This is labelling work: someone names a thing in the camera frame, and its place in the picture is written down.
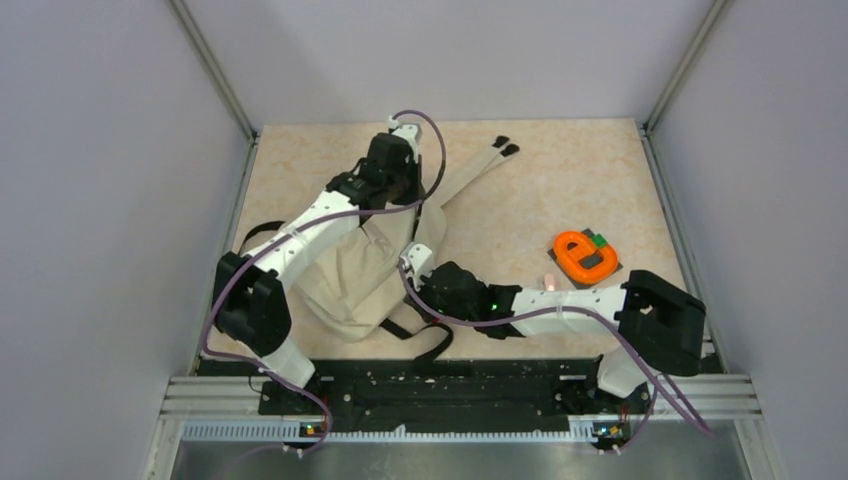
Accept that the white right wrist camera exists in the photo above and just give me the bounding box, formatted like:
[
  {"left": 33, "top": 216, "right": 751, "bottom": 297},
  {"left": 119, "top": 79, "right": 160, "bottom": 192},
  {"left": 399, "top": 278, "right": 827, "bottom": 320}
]
[{"left": 399, "top": 243, "right": 435, "bottom": 288}]

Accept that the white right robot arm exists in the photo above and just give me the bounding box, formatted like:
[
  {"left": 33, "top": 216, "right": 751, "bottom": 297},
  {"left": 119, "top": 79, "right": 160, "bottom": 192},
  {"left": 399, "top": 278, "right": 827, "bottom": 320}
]
[{"left": 400, "top": 262, "right": 706, "bottom": 412}]

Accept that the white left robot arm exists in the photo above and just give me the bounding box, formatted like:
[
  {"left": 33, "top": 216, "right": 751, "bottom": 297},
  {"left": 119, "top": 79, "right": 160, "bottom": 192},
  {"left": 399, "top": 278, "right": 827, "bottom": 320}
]
[{"left": 211, "top": 123, "right": 423, "bottom": 414}]

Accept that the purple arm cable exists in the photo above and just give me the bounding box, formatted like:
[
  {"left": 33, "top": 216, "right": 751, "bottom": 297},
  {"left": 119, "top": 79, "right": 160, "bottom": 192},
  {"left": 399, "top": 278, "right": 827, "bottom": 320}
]
[
  {"left": 396, "top": 259, "right": 715, "bottom": 458},
  {"left": 197, "top": 109, "right": 448, "bottom": 458}
]

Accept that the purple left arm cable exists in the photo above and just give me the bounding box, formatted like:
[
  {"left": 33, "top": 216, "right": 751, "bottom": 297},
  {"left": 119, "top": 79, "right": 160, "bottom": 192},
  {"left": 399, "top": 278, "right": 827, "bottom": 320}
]
[{"left": 197, "top": 109, "right": 448, "bottom": 458}]

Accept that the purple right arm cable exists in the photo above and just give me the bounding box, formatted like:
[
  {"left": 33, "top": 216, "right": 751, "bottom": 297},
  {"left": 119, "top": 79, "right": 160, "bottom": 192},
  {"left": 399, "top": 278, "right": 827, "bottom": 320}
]
[{"left": 396, "top": 259, "right": 715, "bottom": 458}]

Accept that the aluminium frame rail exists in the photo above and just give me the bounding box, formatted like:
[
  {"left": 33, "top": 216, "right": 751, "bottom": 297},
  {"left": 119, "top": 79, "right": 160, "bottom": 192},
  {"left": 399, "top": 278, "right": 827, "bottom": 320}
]
[{"left": 141, "top": 0, "right": 260, "bottom": 479}]

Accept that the green toy brick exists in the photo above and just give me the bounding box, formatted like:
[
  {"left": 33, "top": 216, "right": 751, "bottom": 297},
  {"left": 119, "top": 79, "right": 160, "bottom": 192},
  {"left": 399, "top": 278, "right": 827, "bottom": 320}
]
[{"left": 591, "top": 234, "right": 608, "bottom": 248}]

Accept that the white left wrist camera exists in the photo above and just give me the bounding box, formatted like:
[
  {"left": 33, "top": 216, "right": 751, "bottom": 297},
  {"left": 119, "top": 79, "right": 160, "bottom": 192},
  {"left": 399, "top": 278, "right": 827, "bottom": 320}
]
[{"left": 387, "top": 117, "right": 423, "bottom": 162}]

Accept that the cream canvas backpack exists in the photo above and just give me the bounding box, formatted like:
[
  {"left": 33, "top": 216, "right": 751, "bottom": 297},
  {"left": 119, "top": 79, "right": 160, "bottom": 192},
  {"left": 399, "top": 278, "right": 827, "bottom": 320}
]
[{"left": 293, "top": 136, "right": 520, "bottom": 343}]

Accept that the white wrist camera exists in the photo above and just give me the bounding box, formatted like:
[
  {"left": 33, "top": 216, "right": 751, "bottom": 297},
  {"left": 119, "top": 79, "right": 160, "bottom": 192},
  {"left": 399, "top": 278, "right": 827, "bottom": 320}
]
[
  {"left": 387, "top": 117, "right": 423, "bottom": 162},
  {"left": 399, "top": 243, "right": 435, "bottom": 288}
]

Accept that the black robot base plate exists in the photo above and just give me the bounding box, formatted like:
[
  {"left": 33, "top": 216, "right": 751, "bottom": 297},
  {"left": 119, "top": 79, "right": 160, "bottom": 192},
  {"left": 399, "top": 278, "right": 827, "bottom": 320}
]
[{"left": 254, "top": 359, "right": 650, "bottom": 433}]

